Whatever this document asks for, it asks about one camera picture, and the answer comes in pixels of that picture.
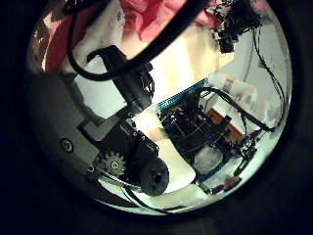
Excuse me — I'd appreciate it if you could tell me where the orange button shirt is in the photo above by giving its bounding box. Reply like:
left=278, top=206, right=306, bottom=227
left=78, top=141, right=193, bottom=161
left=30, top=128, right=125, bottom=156
left=43, top=0, right=226, bottom=74

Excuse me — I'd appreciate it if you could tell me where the thin black cable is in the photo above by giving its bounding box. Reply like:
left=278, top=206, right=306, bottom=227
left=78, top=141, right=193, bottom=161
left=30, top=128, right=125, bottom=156
left=252, top=27, right=288, bottom=130

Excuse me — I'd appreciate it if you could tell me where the thick black cable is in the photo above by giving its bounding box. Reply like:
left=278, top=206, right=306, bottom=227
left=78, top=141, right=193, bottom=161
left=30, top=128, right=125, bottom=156
left=67, top=0, right=209, bottom=82

